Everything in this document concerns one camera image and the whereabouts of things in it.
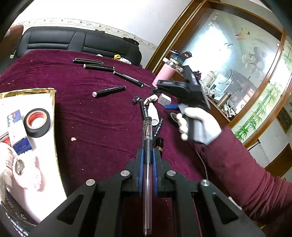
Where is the maroon sleeved right forearm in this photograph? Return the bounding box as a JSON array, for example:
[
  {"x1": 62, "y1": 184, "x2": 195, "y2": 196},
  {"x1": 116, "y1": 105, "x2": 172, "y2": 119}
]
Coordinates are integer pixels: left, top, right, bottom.
[{"x1": 195, "y1": 128, "x2": 291, "y2": 225}]

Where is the right white gloved hand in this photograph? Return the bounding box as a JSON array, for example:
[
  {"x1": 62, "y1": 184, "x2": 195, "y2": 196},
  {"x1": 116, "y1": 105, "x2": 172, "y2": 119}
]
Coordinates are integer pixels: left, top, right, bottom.
[{"x1": 176, "y1": 107, "x2": 222, "y2": 145}]

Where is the silver red tube box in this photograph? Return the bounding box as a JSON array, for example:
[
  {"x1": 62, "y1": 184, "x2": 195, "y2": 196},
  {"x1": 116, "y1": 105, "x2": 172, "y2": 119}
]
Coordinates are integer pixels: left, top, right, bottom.
[{"x1": 0, "y1": 132, "x2": 11, "y2": 147}]

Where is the pink fluffy pouch metal tag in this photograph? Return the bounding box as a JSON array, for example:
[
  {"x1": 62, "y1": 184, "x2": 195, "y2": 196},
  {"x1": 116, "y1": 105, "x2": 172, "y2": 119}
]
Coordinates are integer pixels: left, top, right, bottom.
[{"x1": 1, "y1": 142, "x2": 42, "y2": 190}]

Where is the steel thermos bottle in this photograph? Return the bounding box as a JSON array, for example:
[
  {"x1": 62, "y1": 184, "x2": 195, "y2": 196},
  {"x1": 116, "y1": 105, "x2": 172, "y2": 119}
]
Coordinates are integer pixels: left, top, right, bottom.
[{"x1": 217, "y1": 91, "x2": 231, "y2": 109}]

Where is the black marker purple cap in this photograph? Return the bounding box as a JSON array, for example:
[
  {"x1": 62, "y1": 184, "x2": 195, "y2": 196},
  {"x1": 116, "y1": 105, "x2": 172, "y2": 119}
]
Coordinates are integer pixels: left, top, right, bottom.
[{"x1": 73, "y1": 58, "x2": 103, "y2": 65}]

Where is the narrow white carton box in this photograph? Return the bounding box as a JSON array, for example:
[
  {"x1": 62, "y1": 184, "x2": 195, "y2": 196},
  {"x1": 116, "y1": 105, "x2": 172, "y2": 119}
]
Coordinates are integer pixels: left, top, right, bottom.
[{"x1": 144, "y1": 94, "x2": 158, "y2": 105}]

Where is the black electrical tape red core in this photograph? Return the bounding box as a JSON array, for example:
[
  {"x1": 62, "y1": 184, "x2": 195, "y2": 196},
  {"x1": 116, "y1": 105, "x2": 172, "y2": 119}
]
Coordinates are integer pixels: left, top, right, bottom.
[{"x1": 24, "y1": 108, "x2": 51, "y2": 138}]

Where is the black marker yellow cap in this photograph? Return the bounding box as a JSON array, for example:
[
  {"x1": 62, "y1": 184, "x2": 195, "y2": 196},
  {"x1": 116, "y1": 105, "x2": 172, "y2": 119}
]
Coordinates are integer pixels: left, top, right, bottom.
[{"x1": 83, "y1": 64, "x2": 115, "y2": 73}]

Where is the small white dropper bottle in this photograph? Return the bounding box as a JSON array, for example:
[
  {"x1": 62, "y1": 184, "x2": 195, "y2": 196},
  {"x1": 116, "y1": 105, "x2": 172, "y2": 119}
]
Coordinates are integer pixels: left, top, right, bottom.
[{"x1": 147, "y1": 103, "x2": 159, "y2": 126}]

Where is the black white-lettered marker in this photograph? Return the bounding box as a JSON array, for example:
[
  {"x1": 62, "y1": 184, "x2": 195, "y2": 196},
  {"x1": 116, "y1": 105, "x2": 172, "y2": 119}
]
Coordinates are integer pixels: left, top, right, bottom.
[{"x1": 152, "y1": 118, "x2": 164, "y2": 141}]

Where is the wooden framed mirror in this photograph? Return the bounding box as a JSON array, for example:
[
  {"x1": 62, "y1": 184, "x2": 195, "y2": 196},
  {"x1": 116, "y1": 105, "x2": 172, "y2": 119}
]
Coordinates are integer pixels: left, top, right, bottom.
[{"x1": 146, "y1": 1, "x2": 291, "y2": 146}]

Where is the pink tumbler cup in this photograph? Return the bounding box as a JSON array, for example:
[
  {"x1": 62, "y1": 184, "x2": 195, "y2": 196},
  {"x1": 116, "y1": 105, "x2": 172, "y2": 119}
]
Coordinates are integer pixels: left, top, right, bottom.
[{"x1": 152, "y1": 64, "x2": 176, "y2": 88}]

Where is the small white medicine box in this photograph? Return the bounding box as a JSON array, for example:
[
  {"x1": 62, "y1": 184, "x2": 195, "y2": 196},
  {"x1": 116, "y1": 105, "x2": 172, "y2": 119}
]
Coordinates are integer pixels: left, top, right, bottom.
[{"x1": 157, "y1": 93, "x2": 172, "y2": 106}]

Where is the black marker pink cap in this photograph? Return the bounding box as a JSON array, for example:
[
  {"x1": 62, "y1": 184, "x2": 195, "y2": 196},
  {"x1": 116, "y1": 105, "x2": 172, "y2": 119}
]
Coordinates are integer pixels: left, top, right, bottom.
[{"x1": 92, "y1": 86, "x2": 126, "y2": 98}]

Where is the maroon velvet bed cover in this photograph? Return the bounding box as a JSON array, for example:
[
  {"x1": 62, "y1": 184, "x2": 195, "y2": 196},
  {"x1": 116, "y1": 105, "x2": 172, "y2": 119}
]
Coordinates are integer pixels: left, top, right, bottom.
[{"x1": 0, "y1": 49, "x2": 229, "y2": 237}]

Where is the black sachet packet chinese text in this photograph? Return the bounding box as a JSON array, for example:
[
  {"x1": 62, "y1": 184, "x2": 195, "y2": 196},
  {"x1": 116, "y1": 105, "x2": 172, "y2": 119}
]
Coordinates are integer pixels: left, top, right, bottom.
[{"x1": 1, "y1": 191, "x2": 38, "y2": 236}]

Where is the black tape roll white core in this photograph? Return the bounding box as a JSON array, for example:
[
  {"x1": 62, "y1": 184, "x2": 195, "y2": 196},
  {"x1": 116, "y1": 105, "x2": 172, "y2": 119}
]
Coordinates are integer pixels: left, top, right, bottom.
[{"x1": 168, "y1": 112, "x2": 179, "y2": 127}]

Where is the black gold fountain pen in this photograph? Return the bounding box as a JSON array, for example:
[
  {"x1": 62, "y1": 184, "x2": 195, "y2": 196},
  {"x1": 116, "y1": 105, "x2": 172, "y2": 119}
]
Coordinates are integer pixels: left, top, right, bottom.
[{"x1": 154, "y1": 137, "x2": 164, "y2": 158}]

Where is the white gold-rimmed tray box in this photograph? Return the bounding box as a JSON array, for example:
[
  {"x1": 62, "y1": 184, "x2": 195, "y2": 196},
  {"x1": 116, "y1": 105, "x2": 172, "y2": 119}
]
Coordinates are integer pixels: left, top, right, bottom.
[{"x1": 1, "y1": 88, "x2": 66, "y2": 225}]

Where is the blue white medicine box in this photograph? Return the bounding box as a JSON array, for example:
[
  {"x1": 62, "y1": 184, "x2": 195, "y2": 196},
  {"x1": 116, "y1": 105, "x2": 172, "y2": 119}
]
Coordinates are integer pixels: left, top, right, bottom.
[{"x1": 7, "y1": 110, "x2": 32, "y2": 155}]

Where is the black marker grey cap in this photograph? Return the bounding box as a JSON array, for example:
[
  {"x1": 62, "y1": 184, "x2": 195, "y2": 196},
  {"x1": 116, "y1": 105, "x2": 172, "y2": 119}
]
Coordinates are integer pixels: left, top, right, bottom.
[{"x1": 139, "y1": 99, "x2": 147, "y2": 121}]

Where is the black leather headboard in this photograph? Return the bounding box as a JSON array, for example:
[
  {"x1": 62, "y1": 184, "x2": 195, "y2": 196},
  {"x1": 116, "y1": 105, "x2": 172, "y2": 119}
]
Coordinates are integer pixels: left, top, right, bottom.
[{"x1": 16, "y1": 26, "x2": 142, "y2": 66}]

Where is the black marker teal cap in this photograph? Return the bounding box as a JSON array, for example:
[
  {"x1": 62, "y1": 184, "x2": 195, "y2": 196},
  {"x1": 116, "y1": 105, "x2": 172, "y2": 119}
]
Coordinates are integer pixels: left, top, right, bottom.
[{"x1": 113, "y1": 71, "x2": 151, "y2": 88}]

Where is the clear black gel pen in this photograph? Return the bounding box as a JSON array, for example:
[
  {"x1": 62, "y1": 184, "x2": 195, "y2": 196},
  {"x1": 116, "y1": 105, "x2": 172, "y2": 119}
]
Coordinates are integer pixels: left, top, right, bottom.
[{"x1": 143, "y1": 117, "x2": 153, "y2": 236}]

